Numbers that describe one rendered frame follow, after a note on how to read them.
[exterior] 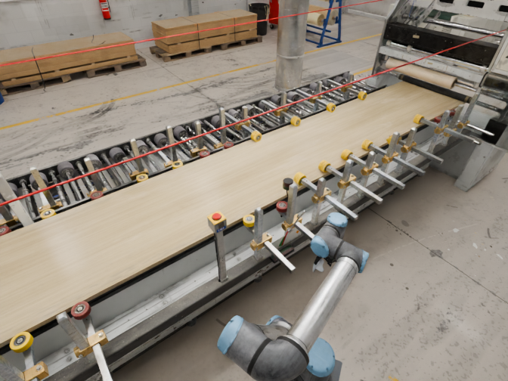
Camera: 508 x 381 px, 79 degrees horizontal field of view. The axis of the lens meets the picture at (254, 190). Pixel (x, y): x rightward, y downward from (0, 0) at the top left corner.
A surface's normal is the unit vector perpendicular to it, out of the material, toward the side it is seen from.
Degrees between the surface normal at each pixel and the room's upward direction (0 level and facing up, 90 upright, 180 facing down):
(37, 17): 90
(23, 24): 90
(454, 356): 0
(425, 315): 0
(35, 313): 0
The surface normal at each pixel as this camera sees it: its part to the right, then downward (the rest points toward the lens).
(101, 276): 0.00, -0.76
